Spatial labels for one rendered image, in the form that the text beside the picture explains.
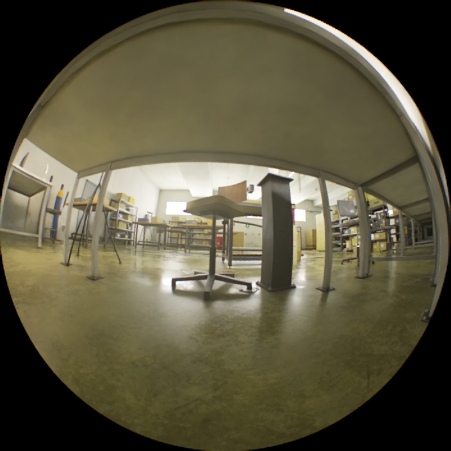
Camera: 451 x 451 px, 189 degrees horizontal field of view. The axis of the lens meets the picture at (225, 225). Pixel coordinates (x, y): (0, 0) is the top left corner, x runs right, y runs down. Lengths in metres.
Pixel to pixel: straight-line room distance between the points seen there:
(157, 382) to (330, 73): 1.01
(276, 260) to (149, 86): 1.18
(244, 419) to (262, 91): 0.90
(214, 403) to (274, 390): 0.12
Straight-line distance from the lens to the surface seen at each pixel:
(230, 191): 1.34
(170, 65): 0.61
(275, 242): 0.97
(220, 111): 0.68
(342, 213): 2.64
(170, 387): 0.37
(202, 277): 1.02
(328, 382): 0.41
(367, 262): 1.56
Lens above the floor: 0.31
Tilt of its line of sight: 8 degrees up
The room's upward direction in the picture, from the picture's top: 2 degrees clockwise
